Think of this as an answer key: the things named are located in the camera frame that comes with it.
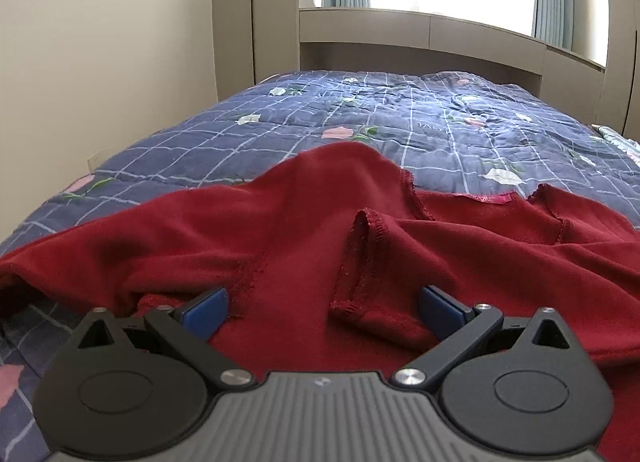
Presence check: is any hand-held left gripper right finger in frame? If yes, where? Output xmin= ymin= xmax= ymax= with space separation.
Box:
xmin=392 ymin=286 xmax=577 ymax=389

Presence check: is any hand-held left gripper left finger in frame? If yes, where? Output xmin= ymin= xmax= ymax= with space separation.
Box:
xmin=69 ymin=287 xmax=255 ymax=389

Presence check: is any dark red knit garment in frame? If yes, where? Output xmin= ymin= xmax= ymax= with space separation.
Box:
xmin=0 ymin=141 xmax=640 ymax=462

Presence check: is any blue checked floral quilt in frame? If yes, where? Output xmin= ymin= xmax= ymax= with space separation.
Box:
xmin=0 ymin=70 xmax=640 ymax=462

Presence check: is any light floral cloth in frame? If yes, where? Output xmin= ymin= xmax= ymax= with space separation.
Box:
xmin=591 ymin=124 xmax=640 ymax=163

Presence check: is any beige headboard cabinet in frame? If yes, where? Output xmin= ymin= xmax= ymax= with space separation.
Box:
xmin=299 ymin=6 xmax=608 ymax=92

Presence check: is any beige tall wardrobe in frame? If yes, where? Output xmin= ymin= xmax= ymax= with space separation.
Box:
xmin=601 ymin=0 xmax=640 ymax=139
xmin=210 ymin=0 xmax=325 ymax=103

